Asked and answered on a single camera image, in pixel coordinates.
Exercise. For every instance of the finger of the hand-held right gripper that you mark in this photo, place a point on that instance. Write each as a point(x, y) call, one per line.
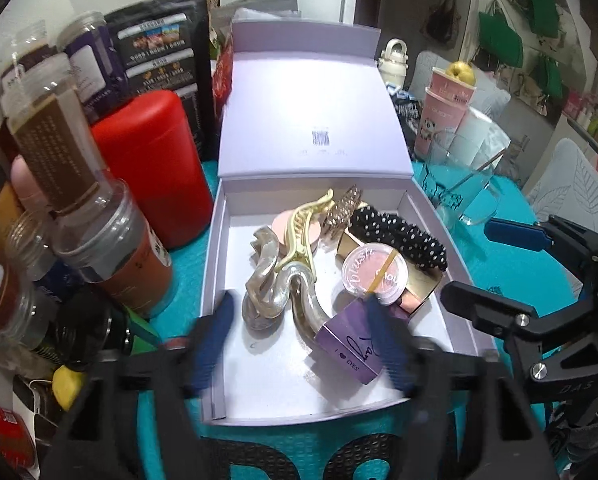
point(479, 302)
point(516, 235)

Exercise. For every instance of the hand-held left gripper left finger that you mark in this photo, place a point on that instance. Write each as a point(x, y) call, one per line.
point(214, 335)

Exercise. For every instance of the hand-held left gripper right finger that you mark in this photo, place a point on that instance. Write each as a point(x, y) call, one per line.
point(386, 345)

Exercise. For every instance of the small purple box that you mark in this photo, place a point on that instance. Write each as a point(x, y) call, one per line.
point(349, 347)

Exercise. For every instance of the gold cardboard box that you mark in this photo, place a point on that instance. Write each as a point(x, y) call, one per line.
point(419, 285)

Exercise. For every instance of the pink blush compact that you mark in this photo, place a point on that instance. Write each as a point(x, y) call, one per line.
point(369, 280)

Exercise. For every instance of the pearly hair claw clip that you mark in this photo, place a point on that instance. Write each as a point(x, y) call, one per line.
point(269, 280)

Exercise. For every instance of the black polka dot hair clip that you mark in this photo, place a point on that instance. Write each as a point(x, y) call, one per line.
point(404, 235)

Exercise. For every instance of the cream banana hair clip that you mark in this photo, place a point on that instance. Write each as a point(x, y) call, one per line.
point(301, 235)

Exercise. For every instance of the transparent hair claw bear charm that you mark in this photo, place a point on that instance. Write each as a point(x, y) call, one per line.
point(341, 210)

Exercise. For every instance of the lavender gift box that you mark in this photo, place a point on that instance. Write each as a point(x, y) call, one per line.
point(309, 90)

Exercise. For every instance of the glass mug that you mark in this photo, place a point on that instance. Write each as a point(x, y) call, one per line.
point(454, 195)

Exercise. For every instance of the green box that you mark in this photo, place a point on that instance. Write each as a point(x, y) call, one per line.
point(139, 332)

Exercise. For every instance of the grey leaf pattern chair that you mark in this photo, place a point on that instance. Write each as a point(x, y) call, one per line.
point(574, 185)

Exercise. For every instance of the person's patterned clothing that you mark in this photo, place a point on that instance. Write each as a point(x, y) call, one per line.
point(564, 442)

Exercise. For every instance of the pink round case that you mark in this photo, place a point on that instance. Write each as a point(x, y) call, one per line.
point(281, 222)

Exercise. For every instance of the pink cup with panda print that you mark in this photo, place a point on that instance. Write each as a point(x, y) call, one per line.
point(436, 125)

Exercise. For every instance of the row of small bottles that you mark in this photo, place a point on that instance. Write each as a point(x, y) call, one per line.
point(586, 117)

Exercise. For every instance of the yellow green fruit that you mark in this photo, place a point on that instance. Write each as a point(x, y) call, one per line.
point(66, 386)

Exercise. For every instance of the green tote bag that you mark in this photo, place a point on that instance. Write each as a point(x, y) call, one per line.
point(549, 77)
point(499, 37)
point(544, 7)

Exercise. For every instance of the yellow apple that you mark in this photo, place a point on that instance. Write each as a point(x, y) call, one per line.
point(460, 74)

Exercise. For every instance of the red plastic container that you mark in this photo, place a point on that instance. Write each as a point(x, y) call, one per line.
point(151, 160)

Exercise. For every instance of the white water bottle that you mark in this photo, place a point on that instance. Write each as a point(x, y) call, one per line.
point(393, 62)

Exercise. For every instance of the dark hanging bag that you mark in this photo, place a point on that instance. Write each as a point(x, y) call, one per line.
point(441, 17)

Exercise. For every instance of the red box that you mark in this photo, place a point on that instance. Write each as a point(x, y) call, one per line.
point(4, 435)

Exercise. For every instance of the cluster of clear plastic jars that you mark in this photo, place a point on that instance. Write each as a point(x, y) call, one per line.
point(49, 130)

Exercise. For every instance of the black snack bag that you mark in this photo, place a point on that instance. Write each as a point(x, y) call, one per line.
point(159, 60)

